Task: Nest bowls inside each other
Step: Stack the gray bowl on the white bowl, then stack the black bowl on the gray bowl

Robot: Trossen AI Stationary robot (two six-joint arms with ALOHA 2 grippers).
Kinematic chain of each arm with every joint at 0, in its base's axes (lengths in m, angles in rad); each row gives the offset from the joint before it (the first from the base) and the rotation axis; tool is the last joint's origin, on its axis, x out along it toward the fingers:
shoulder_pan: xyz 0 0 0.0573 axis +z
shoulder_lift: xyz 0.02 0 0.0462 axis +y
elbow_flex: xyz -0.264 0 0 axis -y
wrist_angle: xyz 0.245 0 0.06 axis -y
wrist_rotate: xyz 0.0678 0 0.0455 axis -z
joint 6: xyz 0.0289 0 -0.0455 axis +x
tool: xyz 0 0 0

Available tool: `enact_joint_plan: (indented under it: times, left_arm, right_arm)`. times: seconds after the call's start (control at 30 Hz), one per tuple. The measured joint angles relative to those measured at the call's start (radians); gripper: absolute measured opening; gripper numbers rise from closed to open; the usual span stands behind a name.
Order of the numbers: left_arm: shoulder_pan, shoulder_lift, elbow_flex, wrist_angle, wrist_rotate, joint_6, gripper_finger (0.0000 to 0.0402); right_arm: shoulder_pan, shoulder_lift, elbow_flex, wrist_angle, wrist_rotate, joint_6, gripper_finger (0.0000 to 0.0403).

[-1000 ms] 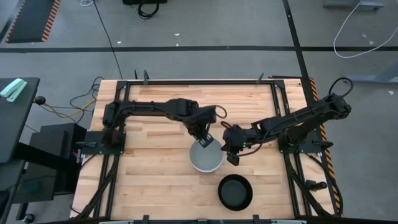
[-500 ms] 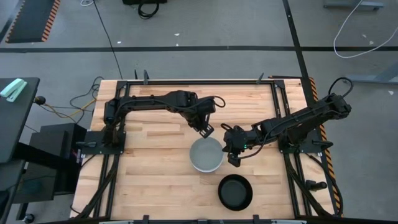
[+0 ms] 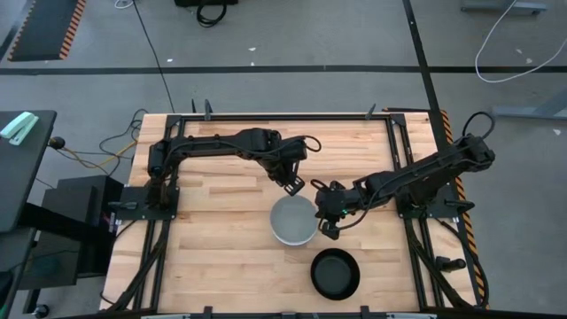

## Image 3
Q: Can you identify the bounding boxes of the orange cable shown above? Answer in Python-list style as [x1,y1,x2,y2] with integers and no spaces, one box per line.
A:
[61,139,139,170]

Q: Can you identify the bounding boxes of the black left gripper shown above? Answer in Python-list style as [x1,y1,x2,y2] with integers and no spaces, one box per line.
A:
[264,157,306,197]

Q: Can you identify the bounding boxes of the grey bowl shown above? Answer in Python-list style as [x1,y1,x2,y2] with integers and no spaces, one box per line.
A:
[268,193,320,247]

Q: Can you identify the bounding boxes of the long black floor cable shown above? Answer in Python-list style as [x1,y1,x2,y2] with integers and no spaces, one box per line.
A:
[131,0,176,114]

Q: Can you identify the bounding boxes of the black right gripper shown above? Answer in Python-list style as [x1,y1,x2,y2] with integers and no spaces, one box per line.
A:
[315,180,358,240]

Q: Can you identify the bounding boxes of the black cable bundle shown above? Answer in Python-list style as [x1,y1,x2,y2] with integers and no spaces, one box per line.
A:
[97,108,150,178]

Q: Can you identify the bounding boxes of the yellow black hazard tape strip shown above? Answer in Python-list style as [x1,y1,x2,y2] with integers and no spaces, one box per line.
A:
[438,109,486,307]

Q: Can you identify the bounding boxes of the white floor cable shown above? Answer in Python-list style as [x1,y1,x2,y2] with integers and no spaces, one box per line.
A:
[474,0,567,84]

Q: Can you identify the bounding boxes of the mint green stapler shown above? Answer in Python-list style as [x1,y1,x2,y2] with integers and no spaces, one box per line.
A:
[0,111,40,146]

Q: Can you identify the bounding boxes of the black toggle clamp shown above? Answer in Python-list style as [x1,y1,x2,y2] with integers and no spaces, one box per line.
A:
[435,255,468,274]

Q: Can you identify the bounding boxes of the black cable coil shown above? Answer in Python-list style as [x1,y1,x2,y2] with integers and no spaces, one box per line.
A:
[196,2,229,28]

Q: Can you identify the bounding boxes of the black equipment box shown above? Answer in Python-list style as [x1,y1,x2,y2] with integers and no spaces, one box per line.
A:
[42,175,125,289]

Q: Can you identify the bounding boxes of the grey metal desk leg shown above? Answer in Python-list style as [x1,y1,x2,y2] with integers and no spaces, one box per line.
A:
[460,0,549,15]
[491,86,567,121]

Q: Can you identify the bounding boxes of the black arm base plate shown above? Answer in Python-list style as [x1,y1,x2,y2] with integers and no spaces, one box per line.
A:
[115,184,181,222]
[395,183,464,219]

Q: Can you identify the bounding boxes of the black side table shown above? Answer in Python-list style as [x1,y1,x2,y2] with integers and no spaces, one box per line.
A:
[0,109,58,234]

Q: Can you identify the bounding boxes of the black hazard-striped floor mat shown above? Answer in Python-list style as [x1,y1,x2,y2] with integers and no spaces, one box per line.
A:
[6,0,88,62]

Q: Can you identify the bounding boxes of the black bowl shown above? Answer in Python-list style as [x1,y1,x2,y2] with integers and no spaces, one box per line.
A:
[309,247,361,301]

